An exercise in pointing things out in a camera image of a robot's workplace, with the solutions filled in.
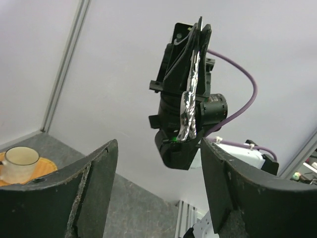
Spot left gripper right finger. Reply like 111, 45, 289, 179
201, 139, 317, 238

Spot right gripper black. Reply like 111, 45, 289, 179
150, 17, 215, 98

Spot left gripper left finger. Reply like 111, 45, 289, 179
0, 139, 118, 238

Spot silver scissors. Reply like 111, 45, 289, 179
176, 50, 200, 142

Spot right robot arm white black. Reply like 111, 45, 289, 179
149, 20, 258, 170

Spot orange woven coaster mat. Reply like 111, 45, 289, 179
0, 152, 57, 186

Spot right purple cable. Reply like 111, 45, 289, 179
203, 49, 278, 161

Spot cream mug black handle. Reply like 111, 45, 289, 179
0, 146, 40, 184

